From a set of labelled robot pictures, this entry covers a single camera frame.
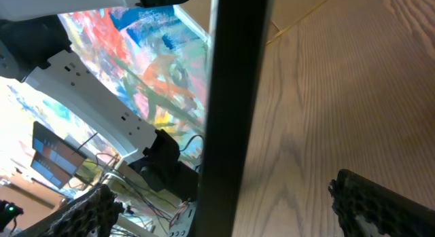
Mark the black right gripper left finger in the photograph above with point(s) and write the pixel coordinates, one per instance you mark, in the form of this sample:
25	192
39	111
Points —
92	214

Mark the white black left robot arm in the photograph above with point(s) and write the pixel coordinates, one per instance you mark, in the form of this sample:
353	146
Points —
35	49

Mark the brown cardboard panel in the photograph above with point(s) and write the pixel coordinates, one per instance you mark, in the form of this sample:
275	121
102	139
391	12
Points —
196	14

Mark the colourful abstract wall painting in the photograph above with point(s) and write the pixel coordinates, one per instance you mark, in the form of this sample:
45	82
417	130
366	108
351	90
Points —
149	58

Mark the dark computer monitor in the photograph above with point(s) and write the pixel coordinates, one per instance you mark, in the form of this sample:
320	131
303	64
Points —
55	159

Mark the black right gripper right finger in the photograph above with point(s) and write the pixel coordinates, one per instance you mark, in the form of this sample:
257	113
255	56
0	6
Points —
365	208

